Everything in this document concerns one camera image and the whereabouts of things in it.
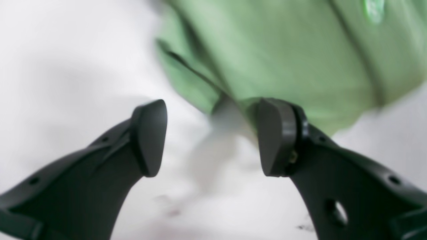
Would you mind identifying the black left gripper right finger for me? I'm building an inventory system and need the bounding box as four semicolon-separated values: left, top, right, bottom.
256;98;427;240

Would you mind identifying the green polo shirt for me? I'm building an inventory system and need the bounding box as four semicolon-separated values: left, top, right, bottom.
155;0;426;135

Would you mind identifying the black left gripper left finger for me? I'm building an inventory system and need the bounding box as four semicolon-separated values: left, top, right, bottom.
0;100;167;240

